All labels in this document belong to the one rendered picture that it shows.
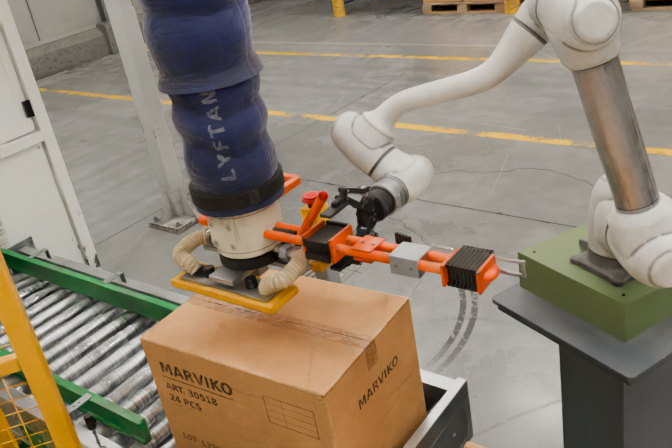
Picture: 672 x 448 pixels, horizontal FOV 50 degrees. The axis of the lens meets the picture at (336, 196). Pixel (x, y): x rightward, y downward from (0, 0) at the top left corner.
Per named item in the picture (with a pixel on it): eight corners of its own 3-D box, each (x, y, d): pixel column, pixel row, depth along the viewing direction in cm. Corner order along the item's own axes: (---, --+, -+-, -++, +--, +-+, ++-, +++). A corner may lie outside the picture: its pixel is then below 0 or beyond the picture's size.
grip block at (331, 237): (303, 259, 163) (298, 237, 161) (328, 239, 170) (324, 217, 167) (333, 266, 158) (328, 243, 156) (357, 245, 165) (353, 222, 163)
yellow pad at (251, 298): (171, 286, 182) (166, 269, 180) (199, 267, 189) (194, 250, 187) (272, 316, 163) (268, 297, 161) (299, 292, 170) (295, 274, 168)
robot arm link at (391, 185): (410, 210, 180) (398, 221, 175) (380, 205, 185) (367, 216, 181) (406, 177, 176) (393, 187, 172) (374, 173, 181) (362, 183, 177)
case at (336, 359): (177, 451, 207) (138, 337, 190) (263, 366, 236) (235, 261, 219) (353, 525, 174) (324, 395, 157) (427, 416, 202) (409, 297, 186)
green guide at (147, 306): (3, 266, 337) (-4, 250, 333) (23, 255, 344) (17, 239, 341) (251, 354, 242) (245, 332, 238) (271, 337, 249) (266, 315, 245)
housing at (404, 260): (389, 274, 151) (387, 255, 149) (406, 258, 156) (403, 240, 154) (419, 280, 147) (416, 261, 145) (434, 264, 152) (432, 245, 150)
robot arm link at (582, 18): (674, 244, 186) (717, 287, 166) (613, 268, 188) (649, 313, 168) (589, -41, 158) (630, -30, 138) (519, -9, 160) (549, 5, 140)
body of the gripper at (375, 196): (391, 187, 172) (370, 204, 166) (396, 219, 176) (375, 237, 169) (365, 184, 177) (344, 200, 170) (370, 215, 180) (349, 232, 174)
